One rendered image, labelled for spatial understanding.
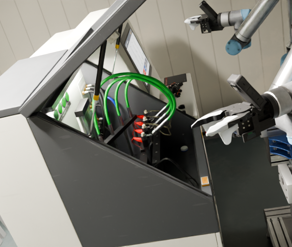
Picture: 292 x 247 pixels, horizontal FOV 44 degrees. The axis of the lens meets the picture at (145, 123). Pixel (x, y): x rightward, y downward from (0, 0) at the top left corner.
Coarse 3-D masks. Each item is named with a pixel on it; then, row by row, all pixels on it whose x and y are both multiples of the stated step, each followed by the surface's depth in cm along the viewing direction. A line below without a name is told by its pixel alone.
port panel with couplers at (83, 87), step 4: (80, 80) 184; (84, 80) 190; (80, 84) 182; (84, 84) 189; (88, 84) 190; (80, 88) 181; (84, 88) 186; (88, 88) 186; (80, 92) 180; (84, 92) 182; (84, 96) 185; (88, 96) 192; (92, 112) 193; (96, 116) 199; (100, 120) 199
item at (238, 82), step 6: (228, 78) 92; (234, 78) 90; (240, 78) 89; (234, 84) 90; (240, 84) 90; (246, 84) 90; (240, 90) 91; (246, 90) 90; (252, 90) 91; (246, 96) 92; (252, 96) 91; (258, 96) 92; (252, 102) 94; (258, 102) 92; (264, 102) 93; (258, 108) 95
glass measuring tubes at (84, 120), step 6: (84, 102) 173; (78, 108) 168; (84, 108) 169; (78, 114) 166; (84, 114) 168; (90, 114) 180; (78, 120) 168; (84, 120) 169; (90, 120) 177; (84, 126) 171; (90, 126) 175; (84, 132) 171; (96, 132) 184; (96, 138) 182
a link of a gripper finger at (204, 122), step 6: (210, 114) 96; (216, 114) 95; (222, 114) 95; (198, 120) 95; (204, 120) 95; (210, 120) 95; (216, 120) 95; (222, 120) 96; (192, 126) 95; (204, 126) 96; (210, 126) 96
